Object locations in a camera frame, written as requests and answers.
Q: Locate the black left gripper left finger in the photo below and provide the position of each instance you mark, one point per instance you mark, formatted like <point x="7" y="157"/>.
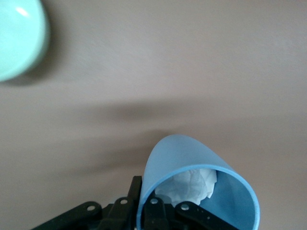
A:
<point x="115" y="213"/>

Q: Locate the blue plastic cup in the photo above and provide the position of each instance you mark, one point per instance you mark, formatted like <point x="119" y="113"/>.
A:
<point x="187" y="153"/>

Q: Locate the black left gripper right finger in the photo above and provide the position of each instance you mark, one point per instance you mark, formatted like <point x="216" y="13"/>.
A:
<point x="156" y="215"/>

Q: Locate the white crumpled tissue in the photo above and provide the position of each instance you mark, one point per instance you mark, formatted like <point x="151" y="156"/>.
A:
<point x="192" y="184"/>

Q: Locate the mint green bowl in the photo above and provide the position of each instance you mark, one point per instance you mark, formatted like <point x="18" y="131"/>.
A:
<point x="19" y="36"/>

